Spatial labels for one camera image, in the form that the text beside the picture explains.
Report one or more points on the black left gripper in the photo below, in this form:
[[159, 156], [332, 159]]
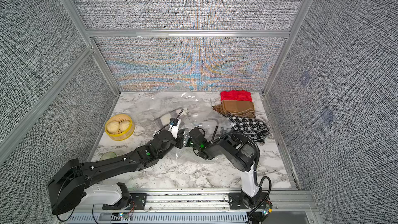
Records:
[[180, 138]]

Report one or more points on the clear plastic vacuum bag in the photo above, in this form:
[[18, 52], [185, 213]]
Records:
[[200, 115]]

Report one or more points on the brown striped fringed scarf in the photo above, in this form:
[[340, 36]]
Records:
[[244, 109]]

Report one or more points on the black white houndstooth scarf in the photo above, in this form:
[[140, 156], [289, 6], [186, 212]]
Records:
[[256, 129]]

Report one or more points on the red knitted scarf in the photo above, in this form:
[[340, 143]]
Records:
[[235, 95]]

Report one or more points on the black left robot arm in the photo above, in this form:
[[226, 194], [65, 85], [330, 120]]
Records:
[[66, 188]]

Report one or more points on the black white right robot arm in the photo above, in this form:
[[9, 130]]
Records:
[[244, 154]]

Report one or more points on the grey cream plaid scarf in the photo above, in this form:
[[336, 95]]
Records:
[[165, 119]]

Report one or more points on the white steamed bun right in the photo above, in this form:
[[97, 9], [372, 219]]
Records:
[[124, 125]]

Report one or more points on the white steamed bun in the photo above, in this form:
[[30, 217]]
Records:
[[124, 125], [113, 127]]

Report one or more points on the yellow rimmed bamboo steamer basket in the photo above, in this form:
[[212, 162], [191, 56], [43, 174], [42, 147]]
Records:
[[120, 136]]

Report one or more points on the white steamed bun left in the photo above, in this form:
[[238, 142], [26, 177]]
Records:
[[113, 127]]

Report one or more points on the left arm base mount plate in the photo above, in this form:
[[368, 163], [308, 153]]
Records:
[[135, 201]]

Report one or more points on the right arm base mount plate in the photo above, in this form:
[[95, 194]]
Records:
[[239, 200]]

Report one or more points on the aluminium front rail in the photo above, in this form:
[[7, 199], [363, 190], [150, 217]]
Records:
[[207, 200]]

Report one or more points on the aluminium frame corner post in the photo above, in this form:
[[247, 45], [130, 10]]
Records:
[[97, 56]]

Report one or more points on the aluminium right corner post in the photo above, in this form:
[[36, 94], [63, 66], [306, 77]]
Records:
[[297, 23]]

